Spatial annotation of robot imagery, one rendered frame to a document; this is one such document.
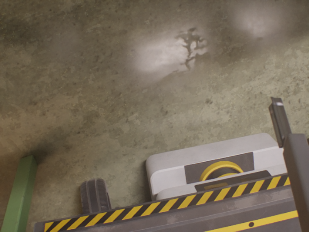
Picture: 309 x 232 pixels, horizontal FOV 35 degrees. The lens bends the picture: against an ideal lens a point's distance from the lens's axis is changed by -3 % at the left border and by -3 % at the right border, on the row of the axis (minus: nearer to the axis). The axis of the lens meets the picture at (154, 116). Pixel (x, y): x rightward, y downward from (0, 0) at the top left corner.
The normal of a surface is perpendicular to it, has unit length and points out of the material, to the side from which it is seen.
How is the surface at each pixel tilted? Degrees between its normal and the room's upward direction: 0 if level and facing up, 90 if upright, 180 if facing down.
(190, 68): 0
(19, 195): 90
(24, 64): 0
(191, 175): 0
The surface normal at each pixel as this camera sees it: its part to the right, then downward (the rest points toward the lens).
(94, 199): -0.06, -0.65
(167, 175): 0.14, 0.32
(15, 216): -0.29, -0.89
